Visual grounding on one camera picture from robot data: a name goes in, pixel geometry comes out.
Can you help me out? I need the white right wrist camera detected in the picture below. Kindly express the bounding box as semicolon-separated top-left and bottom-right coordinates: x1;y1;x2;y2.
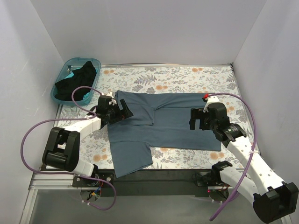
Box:
202;94;219;112

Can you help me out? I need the black t shirt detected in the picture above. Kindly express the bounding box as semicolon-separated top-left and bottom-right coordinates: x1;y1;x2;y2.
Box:
54;61;97;101

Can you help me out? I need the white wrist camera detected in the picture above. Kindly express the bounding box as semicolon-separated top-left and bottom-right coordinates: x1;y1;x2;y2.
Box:
202;94;219;112
100;92;117;105

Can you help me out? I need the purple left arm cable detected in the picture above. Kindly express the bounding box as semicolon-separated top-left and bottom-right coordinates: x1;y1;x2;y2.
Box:
20;85;117;211

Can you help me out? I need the teal cloth in bin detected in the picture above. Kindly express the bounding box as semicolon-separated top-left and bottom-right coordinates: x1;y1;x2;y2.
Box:
83;92;90;100

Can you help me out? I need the floral table mat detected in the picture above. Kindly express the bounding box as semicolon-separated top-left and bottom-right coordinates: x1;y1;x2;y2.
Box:
45;64;263;170

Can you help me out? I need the teal plastic bin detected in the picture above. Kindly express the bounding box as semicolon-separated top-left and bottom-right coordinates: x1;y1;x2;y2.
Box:
50;57;101;106

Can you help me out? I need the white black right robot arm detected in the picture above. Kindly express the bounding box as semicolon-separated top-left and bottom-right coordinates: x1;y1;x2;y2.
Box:
189;100;299;224

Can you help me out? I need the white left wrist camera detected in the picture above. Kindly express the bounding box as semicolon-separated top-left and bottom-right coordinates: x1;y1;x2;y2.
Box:
100;92;117;105

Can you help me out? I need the aluminium frame rail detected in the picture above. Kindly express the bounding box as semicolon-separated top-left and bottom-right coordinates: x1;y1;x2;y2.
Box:
29;171;74;190

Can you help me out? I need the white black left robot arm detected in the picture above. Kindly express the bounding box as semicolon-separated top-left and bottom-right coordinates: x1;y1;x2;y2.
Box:
42;95;133;187

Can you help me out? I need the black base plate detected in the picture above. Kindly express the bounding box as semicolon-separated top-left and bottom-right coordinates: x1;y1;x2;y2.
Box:
72;168;234;198

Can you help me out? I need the blue-grey t shirt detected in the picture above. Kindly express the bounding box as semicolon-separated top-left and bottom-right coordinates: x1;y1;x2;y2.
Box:
107;90;221;177

